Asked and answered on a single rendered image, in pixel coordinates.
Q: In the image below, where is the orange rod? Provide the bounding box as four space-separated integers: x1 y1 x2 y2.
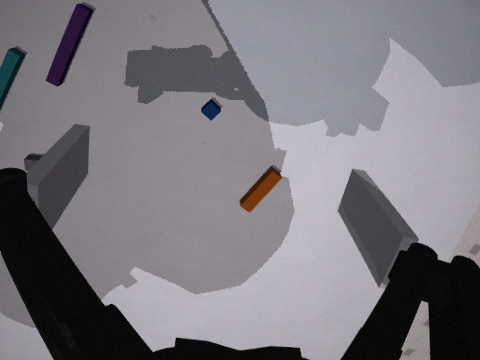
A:
240 166 282 213

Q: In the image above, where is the purple rod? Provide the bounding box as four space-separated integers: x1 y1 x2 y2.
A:
46 4 93 87

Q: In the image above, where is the grey rod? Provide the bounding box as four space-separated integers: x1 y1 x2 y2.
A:
24 154 43 171

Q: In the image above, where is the teal long rectangular bar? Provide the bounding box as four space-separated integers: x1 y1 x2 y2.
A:
0 47 26 109

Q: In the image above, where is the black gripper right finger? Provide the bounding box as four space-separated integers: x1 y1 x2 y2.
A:
337 169 480 360

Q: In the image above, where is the small blue cube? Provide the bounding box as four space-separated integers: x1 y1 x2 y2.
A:
201 99 221 120

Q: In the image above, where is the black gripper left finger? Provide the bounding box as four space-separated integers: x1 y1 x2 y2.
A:
0 124 159 360

